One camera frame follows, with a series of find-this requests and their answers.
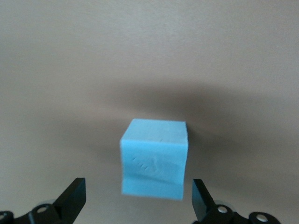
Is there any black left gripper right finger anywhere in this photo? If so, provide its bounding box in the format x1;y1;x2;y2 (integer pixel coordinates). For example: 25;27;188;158
192;178;281;224

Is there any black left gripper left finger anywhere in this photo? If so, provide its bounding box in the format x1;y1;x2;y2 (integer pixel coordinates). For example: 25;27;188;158
0;177;87;224

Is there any blue foam block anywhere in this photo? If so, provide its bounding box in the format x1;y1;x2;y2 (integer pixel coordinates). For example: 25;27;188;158
120;118;189;200

